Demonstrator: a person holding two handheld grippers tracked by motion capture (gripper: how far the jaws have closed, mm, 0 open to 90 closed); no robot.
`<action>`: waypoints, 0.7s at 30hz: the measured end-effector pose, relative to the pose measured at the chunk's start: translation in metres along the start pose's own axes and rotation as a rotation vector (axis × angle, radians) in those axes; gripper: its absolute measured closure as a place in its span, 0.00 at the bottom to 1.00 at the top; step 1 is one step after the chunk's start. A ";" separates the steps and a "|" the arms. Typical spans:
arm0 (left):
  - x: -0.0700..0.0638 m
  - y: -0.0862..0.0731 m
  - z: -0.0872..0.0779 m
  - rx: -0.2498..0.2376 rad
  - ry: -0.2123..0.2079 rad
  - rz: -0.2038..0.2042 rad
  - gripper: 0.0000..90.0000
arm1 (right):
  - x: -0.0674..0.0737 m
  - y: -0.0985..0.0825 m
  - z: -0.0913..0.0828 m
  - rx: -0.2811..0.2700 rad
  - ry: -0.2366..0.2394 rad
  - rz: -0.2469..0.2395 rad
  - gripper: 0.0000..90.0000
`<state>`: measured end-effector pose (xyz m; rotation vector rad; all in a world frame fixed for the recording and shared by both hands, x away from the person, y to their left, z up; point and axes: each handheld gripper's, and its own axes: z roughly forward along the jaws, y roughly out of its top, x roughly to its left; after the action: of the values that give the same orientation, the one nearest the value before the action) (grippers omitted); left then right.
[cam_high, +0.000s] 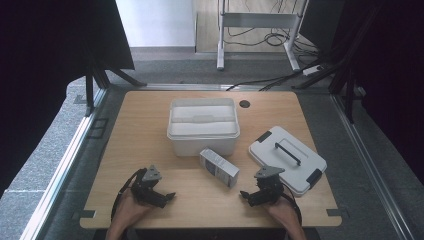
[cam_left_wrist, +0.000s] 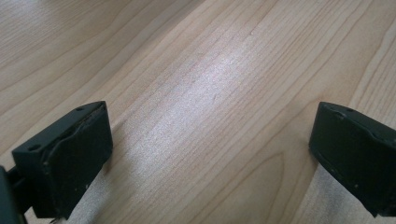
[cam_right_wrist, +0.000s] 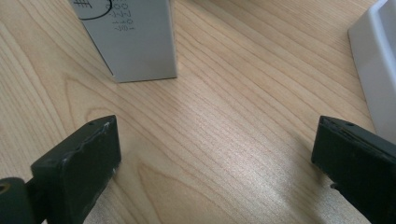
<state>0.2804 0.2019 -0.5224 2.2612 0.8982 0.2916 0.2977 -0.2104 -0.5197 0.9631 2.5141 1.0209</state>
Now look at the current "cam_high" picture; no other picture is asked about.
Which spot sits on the person's right hand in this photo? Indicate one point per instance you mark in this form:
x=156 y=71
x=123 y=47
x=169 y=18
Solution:
x=286 y=213

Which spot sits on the grey and white carton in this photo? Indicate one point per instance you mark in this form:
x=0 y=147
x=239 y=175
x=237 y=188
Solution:
x=220 y=166

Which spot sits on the black curtain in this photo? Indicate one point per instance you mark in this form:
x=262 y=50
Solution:
x=40 y=66
x=393 y=66

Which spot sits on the white power strip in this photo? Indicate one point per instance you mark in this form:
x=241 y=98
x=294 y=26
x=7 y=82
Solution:
x=311 y=70

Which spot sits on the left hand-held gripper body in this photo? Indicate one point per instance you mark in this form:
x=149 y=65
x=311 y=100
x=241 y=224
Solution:
x=146 y=190

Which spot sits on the white metal desk frame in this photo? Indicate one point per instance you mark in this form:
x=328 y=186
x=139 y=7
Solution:
x=258 y=20

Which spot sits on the black tripod stand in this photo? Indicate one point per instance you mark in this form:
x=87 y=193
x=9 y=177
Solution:
x=89 y=90
x=349 y=96

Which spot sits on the black table grommet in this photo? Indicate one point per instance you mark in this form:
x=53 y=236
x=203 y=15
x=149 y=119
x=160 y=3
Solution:
x=244 y=104

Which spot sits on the person's left hand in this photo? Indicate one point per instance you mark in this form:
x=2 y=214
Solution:
x=128 y=211

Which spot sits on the white plastic storage box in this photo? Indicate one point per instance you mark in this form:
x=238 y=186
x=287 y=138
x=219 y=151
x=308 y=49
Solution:
x=200 y=148

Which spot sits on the white bin lid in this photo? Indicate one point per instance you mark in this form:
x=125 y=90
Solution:
x=203 y=128

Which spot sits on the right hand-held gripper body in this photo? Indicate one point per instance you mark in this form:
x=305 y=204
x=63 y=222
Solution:
x=269 y=190

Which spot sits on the aluminium floor rail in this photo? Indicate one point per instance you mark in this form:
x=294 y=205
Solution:
x=370 y=160
x=56 y=180

